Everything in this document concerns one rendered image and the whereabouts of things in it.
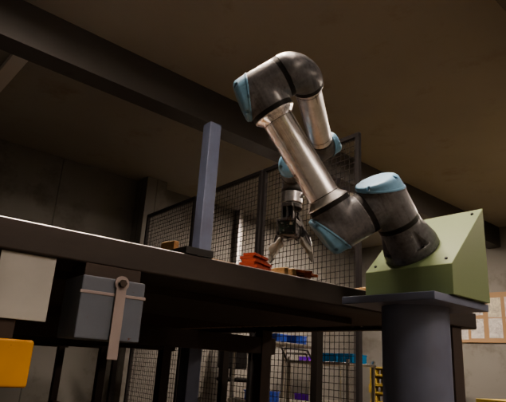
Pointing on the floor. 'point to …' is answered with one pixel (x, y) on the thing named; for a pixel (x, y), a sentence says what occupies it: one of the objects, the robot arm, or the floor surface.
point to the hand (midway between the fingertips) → (291, 263)
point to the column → (417, 342)
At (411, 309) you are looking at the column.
